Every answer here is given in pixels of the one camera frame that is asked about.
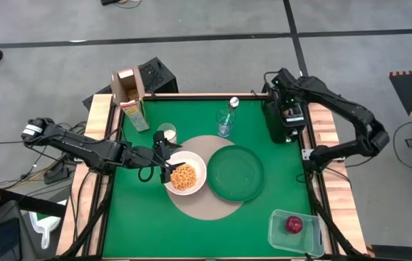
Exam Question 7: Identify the white handled plastic board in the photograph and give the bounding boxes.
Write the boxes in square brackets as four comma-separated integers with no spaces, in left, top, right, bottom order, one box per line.
[28,199,67,250]

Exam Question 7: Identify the red apple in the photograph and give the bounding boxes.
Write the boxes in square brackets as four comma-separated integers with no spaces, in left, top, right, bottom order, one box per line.
[285,215,304,235]

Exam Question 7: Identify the clear plastic container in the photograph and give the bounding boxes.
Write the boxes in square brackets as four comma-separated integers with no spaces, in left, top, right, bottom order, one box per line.
[267,209,326,257]

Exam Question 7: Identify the black toaster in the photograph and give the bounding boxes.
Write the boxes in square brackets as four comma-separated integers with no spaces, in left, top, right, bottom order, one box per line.
[262,82,308,144]

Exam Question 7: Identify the white bowl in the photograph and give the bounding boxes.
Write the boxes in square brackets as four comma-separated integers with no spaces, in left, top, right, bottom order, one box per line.
[163,150,207,196]

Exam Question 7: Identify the clear drinking glass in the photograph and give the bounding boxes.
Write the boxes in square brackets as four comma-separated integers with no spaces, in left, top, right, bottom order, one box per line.
[215,107,236,138]

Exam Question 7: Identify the round beige placemat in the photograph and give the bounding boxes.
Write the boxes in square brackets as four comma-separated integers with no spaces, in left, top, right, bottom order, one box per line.
[165,135,245,221]

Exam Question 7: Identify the panda cereal box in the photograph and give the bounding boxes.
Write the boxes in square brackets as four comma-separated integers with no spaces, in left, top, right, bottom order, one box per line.
[110,66,151,133]

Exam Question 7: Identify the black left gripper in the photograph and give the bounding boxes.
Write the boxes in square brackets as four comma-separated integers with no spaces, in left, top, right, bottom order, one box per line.
[142,130,186,184]

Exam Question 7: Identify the black diagonal frame brace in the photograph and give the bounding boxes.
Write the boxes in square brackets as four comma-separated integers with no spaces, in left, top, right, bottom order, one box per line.
[309,181,361,257]
[60,177,115,258]

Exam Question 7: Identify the wooden table side board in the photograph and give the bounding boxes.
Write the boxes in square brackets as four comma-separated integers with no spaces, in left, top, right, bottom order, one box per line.
[56,94,115,257]
[305,101,369,254]

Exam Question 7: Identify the black perforated crate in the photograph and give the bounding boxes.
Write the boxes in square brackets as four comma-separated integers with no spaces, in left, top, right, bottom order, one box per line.
[82,57,179,112]

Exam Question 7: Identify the orange cereal pieces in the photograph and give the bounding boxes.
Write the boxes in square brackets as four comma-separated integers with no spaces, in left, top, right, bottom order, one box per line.
[170,163,197,191]

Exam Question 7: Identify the black floor stand foot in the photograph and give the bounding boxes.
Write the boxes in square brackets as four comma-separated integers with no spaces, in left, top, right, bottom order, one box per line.
[44,152,78,185]

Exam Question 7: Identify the green plate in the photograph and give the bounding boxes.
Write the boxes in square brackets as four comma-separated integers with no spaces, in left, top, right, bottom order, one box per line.
[206,144,265,203]

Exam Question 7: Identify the clear cup of milk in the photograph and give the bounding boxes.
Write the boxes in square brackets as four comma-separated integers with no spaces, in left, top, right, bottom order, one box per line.
[156,122,178,145]

